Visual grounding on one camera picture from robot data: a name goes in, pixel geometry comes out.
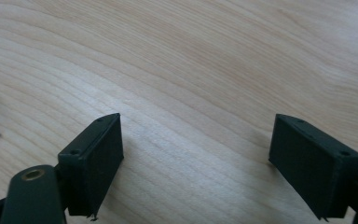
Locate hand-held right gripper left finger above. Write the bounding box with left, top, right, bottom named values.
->
left=57, top=112, right=125, bottom=220

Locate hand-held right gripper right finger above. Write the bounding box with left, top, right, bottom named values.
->
left=268, top=113, right=358, bottom=221

